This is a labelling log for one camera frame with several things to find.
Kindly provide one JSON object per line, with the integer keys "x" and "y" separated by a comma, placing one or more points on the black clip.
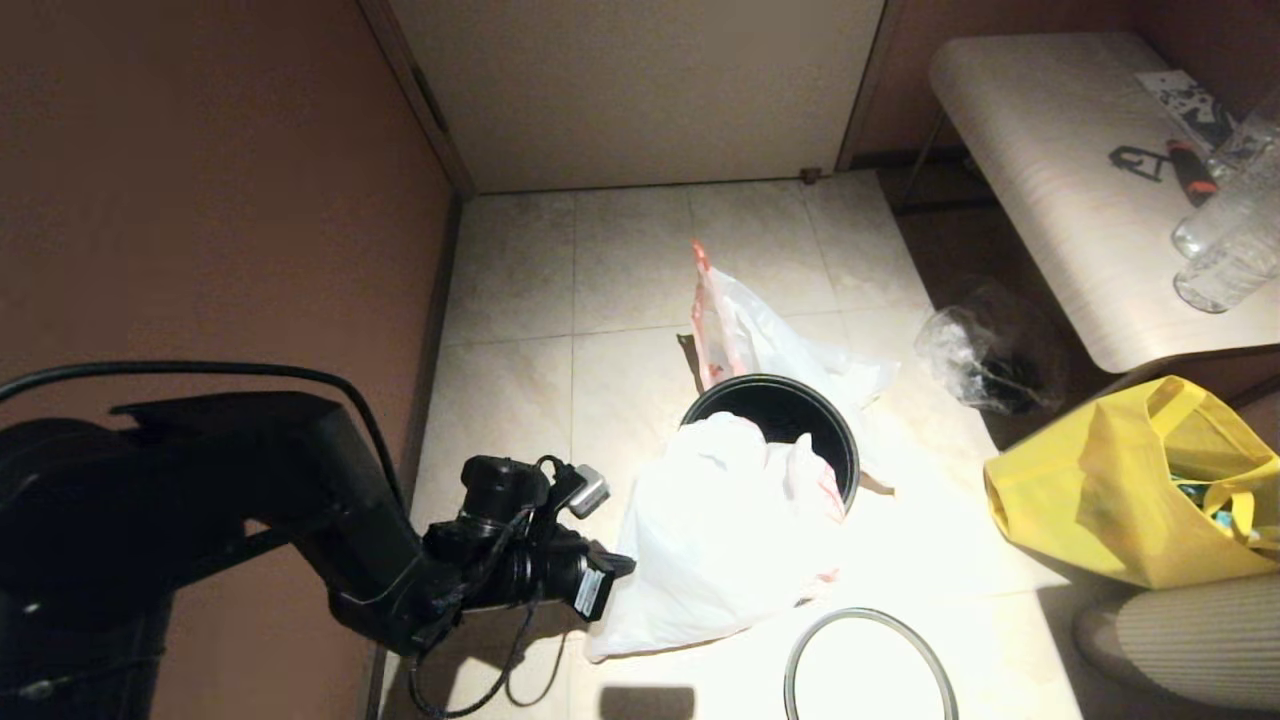
{"x": 1133, "y": 160}

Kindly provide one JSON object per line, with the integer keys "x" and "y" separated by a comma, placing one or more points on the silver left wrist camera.
{"x": 590, "y": 492}

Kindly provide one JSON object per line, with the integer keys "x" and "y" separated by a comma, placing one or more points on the crumpled clear plastic bag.
{"x": 960, "y": 350}

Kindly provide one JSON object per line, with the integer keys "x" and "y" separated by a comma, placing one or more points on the beige wood-grain table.
{"x": 1040, "y": 140}

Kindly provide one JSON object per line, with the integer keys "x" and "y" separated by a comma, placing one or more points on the dark robot chest edge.
{"x": 645, "y": 703}

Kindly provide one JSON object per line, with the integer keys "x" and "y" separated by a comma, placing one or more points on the black metal table leg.
{"x": 920, "y": 160}

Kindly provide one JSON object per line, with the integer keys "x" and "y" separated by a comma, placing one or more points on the used red-printed trash bag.
{"x": 760, "y": 330}

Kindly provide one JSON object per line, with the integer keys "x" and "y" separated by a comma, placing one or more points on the black cylindrical left wrist motor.
{"x": 505, "y": 485}

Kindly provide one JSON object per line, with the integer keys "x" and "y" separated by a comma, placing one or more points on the white cabinet panel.
{"x": 650, "y": 90}

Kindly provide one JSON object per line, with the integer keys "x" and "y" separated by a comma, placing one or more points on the yellow shopping bag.
{"x": 1090, "y": 500}

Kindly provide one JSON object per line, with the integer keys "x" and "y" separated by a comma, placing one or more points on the beige ribbed cushion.
{"x": 1190, "y": 650}

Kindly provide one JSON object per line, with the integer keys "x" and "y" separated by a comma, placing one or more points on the new white plastic bag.
{"x": 710, "y": 540}

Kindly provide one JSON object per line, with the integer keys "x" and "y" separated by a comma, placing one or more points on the clear plastic bottle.
{"x": 1225, "y": 215}
{"x": 1250, "y": 138}
{"x": 1225, "y": 280}

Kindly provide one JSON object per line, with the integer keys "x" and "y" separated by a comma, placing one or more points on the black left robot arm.
{"x": 200, "y": 480}

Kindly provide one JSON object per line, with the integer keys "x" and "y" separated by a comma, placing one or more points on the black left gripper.
{"x": 530, "y": 570}

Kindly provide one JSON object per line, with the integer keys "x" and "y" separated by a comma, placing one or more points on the teal crumpled packaging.
{"x": 1215, "y": 515}

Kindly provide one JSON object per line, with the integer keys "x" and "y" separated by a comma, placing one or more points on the red black hand tool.
{"x": 1190, "y": 172}

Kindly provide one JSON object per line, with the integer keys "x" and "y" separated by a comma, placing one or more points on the black round trash bin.
{"x": 790, "y": 405}

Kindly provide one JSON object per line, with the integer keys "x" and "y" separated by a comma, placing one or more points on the blue white printed paper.
{"x": 1187, "y": 105}

